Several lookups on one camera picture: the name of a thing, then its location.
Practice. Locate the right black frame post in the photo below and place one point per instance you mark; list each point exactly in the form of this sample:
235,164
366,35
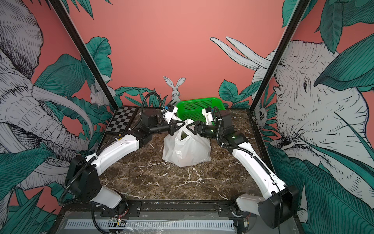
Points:
292,25

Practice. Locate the white plastic bag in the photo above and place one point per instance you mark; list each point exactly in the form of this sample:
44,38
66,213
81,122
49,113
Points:
186,149

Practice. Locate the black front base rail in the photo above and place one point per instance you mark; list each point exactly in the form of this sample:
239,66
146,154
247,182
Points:
134,207

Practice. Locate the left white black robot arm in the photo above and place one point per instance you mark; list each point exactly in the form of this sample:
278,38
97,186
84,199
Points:
82,181

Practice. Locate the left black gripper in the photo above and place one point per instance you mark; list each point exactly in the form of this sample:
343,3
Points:
173,128

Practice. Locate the green plastic basket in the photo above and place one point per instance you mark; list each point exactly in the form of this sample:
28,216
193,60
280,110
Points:
192,109

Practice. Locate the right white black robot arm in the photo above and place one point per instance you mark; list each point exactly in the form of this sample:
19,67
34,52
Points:
279,200

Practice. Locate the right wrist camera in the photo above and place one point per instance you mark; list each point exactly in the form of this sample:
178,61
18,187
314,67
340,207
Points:
208,114

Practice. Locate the white ruler strip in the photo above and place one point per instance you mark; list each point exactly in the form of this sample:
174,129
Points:
137,224

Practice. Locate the left black frame post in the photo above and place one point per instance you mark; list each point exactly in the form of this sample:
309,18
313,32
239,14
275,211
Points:
81,46

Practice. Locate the black frame post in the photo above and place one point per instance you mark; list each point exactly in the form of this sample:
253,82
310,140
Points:
292,25
81,46

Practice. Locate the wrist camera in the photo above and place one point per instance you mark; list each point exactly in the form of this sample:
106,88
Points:
208,114
169,113

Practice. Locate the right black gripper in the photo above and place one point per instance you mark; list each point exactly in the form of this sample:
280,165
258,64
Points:
198,129

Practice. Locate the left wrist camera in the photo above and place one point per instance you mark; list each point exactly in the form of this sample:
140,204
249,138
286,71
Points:
169,113

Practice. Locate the black white checkerboard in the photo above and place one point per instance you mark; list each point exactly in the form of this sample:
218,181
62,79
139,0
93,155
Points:
122,119

